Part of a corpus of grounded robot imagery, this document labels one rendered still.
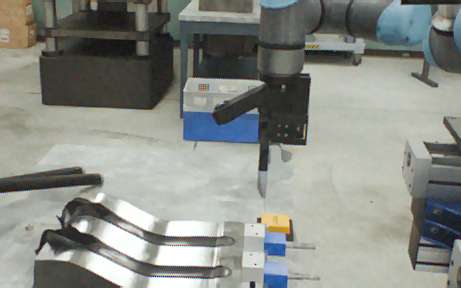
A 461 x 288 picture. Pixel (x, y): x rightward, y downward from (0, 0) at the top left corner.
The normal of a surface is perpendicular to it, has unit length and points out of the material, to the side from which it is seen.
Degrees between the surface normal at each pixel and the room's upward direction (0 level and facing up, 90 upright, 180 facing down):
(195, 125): 90
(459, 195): 90
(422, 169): 90
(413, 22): 90
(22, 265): 0
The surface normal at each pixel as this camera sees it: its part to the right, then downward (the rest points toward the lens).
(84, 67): -0.07, 0.36
